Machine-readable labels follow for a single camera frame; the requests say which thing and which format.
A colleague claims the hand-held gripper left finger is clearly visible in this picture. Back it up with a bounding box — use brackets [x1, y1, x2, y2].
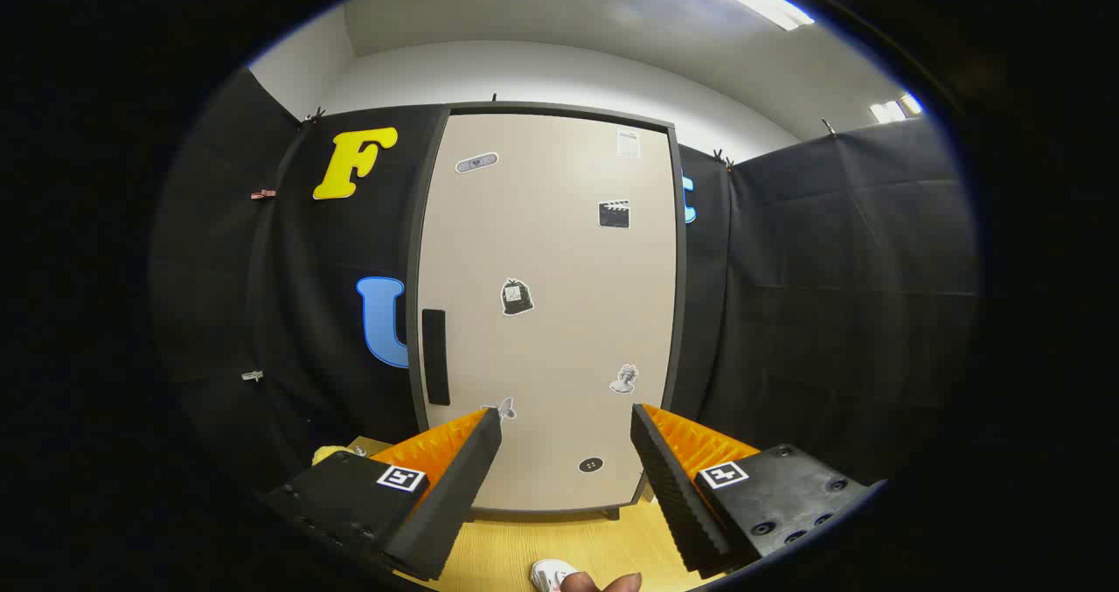
[261, 407, 504, 582]

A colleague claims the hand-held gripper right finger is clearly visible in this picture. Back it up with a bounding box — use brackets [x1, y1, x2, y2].
[629, 403, 879, 577]

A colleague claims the white shoe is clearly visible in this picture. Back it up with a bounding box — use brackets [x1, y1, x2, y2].
[531, 560, 580, 592]

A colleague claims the black door handle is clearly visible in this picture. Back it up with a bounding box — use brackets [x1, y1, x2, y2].
[421, 309, 451, 407]

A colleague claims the dark grey shoe cabinet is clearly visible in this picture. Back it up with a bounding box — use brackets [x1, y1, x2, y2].
[407, 101, 688, 523]

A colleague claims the black backdrop cloth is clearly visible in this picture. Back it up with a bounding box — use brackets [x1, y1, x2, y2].
[149, 67, 980, 505]

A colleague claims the small ceiling light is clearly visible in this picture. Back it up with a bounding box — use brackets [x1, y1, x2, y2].
[869, 92, 924, 125]

